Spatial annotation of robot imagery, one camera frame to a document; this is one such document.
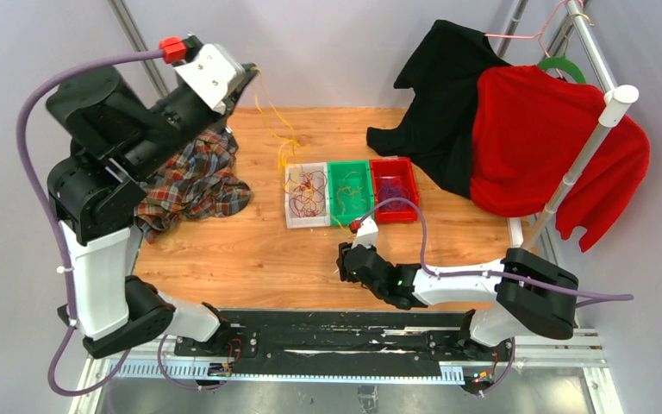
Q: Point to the pink wire hanger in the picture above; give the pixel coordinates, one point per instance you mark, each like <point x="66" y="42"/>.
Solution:
<point x="514" y="21"/>

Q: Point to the green plastic bin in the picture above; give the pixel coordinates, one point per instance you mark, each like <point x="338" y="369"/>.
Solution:
<point x="350" y="191"/>

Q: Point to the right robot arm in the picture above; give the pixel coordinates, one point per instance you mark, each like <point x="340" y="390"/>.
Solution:
<point x="523" y="294"/>

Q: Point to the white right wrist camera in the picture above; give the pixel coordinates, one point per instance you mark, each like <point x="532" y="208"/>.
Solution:
<point x="365" y="232"/>

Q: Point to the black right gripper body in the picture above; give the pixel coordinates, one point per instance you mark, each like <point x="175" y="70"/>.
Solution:
<point x="346" y="250"/>

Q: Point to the green clothes hanger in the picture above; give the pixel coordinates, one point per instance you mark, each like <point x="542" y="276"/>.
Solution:
<point x="565" y="65"/>

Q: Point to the red plastic bin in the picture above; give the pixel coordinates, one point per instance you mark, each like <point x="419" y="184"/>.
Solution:
<point x="394" y="178"/>

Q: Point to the black shirt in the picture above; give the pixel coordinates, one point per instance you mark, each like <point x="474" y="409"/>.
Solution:
<point x="436" y="130"/>

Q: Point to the plaid flannel shirt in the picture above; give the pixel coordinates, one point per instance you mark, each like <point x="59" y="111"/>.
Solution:
<point x="196" y="183"/>

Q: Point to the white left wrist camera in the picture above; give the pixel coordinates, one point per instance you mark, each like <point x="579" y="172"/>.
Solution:
<point x="213" y="75"/>

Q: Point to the white clothes rack pole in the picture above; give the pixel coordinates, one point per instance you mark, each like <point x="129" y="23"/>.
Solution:
<point x="617" y="103"/>

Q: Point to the red sweater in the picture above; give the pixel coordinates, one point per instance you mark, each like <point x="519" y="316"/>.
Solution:
<point x="529" y="128"/>

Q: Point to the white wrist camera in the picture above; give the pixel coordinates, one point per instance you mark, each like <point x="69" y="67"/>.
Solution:
<point x="365" y="232"/>
<point x="213" y="75"/>

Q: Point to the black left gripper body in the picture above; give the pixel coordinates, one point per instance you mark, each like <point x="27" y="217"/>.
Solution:
<point x="229" y="106"/>

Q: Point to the white plastic bin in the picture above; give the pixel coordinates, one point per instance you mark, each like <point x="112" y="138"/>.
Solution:
<point x="306" y="198"/>

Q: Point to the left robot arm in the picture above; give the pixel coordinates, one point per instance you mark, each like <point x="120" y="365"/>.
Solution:
<point x="117" y="144"/>

